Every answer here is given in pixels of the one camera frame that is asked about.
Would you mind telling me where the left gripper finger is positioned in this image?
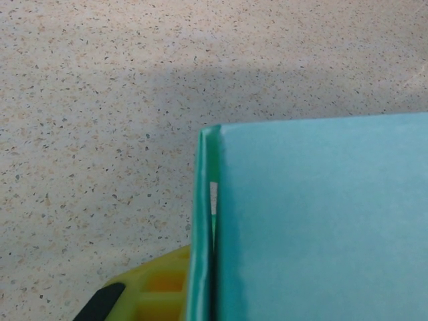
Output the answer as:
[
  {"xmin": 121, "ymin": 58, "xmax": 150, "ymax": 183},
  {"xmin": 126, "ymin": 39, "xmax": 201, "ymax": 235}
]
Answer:
[{"xmin": 75, "ymin": 245, "xmax": 193, "ymax": 321}]

